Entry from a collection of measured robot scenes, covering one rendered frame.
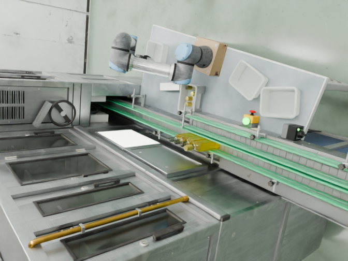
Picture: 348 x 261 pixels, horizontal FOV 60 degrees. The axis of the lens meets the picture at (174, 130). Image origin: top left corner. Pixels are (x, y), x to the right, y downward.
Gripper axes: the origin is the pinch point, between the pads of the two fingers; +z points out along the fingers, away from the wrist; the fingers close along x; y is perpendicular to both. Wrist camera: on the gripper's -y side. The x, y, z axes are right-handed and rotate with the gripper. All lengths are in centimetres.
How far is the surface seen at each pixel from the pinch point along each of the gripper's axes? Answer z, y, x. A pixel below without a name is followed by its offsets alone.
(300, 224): 25, -148, 72
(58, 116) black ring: -71, 17, 52
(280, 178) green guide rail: -14, -143, 33
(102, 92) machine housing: -33, 19, 33
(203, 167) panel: -22, -98, 48
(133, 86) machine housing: -3.0, 20.1, 27.2
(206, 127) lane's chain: -7, -81, 29
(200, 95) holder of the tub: 2, -60, 12
